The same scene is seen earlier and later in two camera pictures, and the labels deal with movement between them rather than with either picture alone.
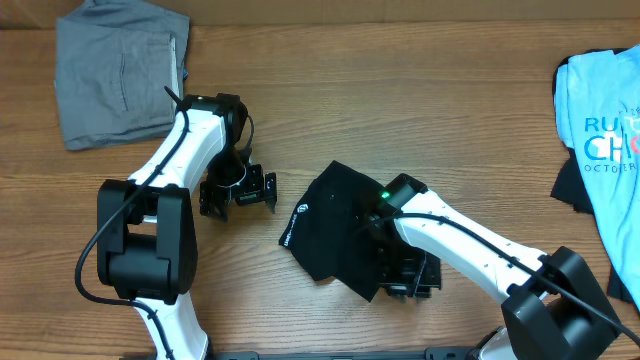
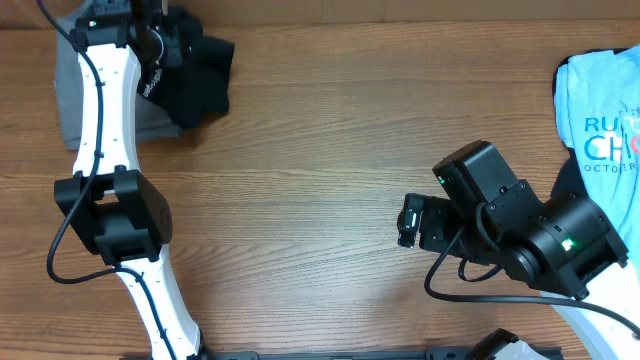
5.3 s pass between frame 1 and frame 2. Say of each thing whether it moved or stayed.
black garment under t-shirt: stayed
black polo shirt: moved
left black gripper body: moved
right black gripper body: moved
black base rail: stayed
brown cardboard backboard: stayed
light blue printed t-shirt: stayed
